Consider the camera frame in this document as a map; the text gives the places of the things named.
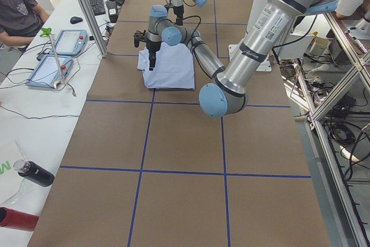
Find blue teach pendant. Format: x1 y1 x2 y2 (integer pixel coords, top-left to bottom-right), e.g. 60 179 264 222
55 30 88 57
26 54 61 89

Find black computer mouse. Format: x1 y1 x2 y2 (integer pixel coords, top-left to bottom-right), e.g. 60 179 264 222
70 16 83 24

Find black keyboard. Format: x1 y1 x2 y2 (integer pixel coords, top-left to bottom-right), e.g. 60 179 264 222
88 0 106 16

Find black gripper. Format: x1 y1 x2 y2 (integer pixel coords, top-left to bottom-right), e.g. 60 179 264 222
134 30 161 71
164 3 184 26

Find black water bottle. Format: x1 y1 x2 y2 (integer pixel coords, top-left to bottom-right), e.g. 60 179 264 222
13 159 54 187

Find lower blue teach pendant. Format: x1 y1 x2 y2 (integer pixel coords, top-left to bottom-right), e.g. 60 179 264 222
26 54 61 89

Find aluminium frame post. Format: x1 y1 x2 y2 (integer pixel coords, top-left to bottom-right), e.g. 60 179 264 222
77 0 108 58

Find clear plastic bag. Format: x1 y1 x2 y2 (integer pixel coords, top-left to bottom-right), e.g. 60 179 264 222
1 141 27 204

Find blue striped button shirt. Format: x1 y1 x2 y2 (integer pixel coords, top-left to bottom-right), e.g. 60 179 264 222
137 42 195 90

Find metal stand with green clip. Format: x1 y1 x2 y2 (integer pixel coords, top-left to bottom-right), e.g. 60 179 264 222
40 27 76 97

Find seated person in grey shirt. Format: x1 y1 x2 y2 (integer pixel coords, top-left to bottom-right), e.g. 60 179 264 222
1 0 50 46

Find upper blue teach pendant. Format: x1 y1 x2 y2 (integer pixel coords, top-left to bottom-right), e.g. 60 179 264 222
55 30 88 57

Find red water bottle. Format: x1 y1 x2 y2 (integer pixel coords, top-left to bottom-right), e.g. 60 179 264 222
1 207 39 231

